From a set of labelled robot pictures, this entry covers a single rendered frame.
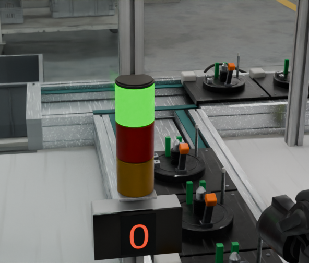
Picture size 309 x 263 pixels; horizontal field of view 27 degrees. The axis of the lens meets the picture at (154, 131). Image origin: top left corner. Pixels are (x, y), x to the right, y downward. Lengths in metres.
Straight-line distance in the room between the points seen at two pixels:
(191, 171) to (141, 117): 0.74
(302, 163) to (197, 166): 0.45
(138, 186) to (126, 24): 0.21
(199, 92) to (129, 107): 1.33
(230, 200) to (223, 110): 0.61
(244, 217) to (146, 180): 0.58
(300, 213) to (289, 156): 1.26
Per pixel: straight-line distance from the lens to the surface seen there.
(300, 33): 1.93
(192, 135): 1.85
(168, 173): 1.54
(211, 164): 1.64
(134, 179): 0.85
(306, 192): 0.73
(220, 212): 1.38
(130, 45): 0.84
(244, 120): 2.07
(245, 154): 1.96
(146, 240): 0.90
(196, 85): 2.20
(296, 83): 1.97
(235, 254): 1.14
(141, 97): 0.81
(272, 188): 1.78
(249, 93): 2.14
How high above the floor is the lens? 1.67
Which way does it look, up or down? 23 degrees down
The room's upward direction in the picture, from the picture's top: straight up
